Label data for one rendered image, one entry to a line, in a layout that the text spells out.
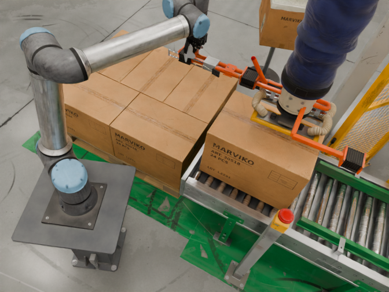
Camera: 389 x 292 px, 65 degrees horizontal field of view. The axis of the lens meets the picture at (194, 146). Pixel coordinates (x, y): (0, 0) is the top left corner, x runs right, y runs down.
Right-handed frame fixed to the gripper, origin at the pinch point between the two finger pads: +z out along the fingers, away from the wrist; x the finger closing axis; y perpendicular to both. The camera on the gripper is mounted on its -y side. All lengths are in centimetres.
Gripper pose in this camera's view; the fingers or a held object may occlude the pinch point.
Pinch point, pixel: (189, 55)
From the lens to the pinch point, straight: 168.1
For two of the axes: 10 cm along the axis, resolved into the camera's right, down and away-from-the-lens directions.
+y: 8.8, 4.3, -2.1
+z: -0.9, 5.9, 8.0
